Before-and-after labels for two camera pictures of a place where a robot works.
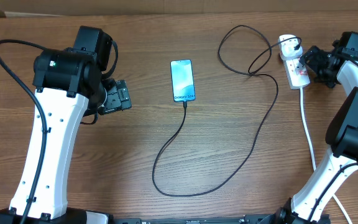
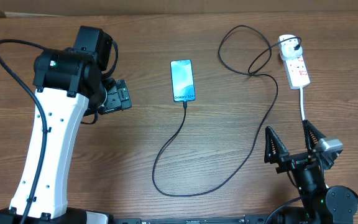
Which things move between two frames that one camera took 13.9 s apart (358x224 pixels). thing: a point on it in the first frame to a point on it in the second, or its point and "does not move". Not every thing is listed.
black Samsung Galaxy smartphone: x=183 y=80 does not move
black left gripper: x=119 y=96 does not move
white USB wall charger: x=289 y=46 does not move
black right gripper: x=318 y=54 to x=291 y=162
